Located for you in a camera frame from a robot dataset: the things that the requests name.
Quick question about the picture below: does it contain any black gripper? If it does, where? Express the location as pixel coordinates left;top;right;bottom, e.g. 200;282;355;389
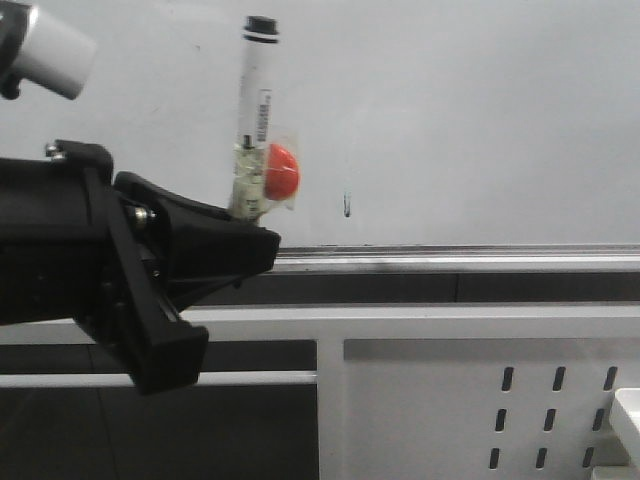
1;140;209;395

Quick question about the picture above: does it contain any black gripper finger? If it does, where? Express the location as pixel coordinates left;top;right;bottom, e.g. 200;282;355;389
114;172;281;306

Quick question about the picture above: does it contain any white whiteboard marker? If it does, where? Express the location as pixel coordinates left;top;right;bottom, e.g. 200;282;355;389
229;15;279;223

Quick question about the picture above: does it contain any white whiteboard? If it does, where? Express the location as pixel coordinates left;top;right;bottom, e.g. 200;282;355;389
1;1;639;271

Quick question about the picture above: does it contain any red round magnet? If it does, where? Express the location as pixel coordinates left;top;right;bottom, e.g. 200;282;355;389
263;126;302;210

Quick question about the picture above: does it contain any white metal pegboard stand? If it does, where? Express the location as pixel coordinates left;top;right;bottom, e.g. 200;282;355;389
1;304;639;479

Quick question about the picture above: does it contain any white upper plastic tray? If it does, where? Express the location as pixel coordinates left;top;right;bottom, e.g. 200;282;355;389
608;386;640;464

